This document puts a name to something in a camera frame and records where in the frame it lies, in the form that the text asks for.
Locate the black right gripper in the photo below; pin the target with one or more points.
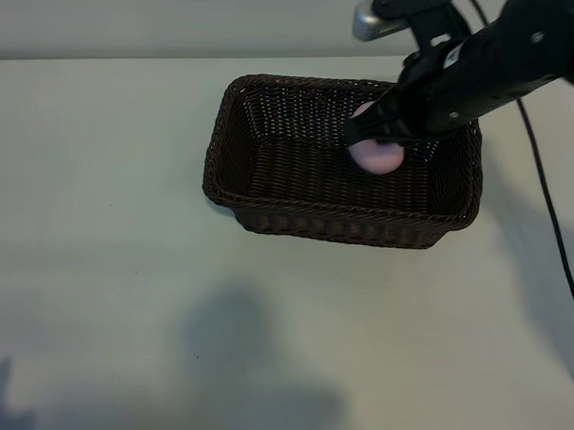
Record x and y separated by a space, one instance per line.
442 93

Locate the pink toy peach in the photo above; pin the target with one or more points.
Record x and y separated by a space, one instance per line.
378 159

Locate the dark brown woven basket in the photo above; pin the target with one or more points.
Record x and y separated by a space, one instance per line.
293 177

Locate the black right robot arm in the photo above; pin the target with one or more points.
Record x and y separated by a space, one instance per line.
533 44

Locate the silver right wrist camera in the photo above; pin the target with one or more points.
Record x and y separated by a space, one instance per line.
369 22

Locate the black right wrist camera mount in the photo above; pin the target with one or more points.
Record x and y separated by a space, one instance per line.
431 14

